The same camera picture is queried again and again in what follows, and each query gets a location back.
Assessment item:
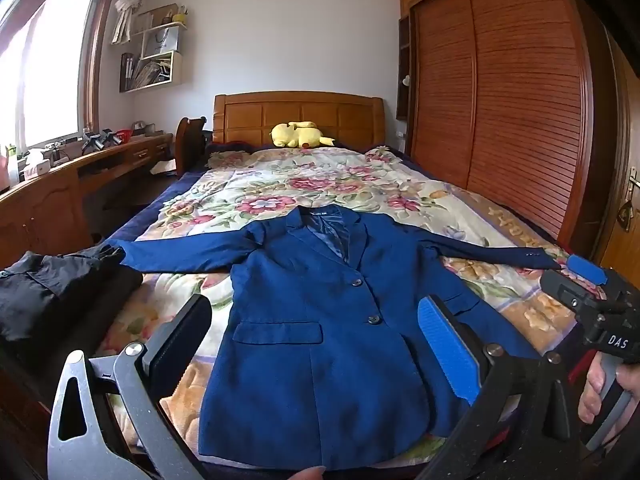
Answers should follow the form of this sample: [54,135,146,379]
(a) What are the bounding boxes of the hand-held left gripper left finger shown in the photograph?
[47,294,213,480]

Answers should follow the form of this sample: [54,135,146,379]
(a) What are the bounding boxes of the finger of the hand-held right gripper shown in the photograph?
[541,269,601,313]
[566,254,609,289]

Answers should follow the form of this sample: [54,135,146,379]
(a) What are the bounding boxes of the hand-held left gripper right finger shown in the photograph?
[417,295,598,480]

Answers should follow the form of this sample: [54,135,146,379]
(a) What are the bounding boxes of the blue suit jacket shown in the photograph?
[107,205,563,472]

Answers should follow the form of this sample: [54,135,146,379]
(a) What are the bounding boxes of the black folded clothes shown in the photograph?
[0,244,144,357]

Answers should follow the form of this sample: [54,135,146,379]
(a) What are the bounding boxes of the person's right hand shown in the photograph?
[577,352,640,428]

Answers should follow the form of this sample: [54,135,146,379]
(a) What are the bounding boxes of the navy bed sheet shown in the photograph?
[100,142,573,261]

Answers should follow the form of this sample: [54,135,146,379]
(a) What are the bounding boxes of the wooden door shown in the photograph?
[595,25,640,283]

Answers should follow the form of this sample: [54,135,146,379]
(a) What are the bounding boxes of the wooden slatted wardrobe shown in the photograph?
[396,0,619,261]

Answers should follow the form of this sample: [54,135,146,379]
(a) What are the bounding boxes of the wooden desk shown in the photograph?
[0,132,176,273]

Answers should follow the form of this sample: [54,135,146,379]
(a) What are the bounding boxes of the wooden chair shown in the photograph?
[174,116,214,182]

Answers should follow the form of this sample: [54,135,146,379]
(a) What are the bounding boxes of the floral blanket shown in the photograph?
[95,145,601,463]

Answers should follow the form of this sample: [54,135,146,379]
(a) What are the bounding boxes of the white tissue box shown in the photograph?
[22,150,52,181]

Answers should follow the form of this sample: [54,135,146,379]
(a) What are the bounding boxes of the yellow plush toy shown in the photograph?
[270,121,335,150]

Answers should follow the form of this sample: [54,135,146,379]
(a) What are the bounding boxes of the wooden bed headboard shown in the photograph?
[212,92,387,153]

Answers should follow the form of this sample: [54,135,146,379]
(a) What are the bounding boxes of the white paper bag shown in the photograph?
[141,25,181,59]

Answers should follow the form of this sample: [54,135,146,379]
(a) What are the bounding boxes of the window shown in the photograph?
[0,0,121,163]

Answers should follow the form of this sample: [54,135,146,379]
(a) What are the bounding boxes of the tied cream curtain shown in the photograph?
[109,0,154,46]

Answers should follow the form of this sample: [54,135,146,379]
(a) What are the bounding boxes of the brass door handle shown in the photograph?
[617,167,640,233]

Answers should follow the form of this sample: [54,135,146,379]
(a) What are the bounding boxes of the white wall shelf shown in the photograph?
[119,2,189,94]

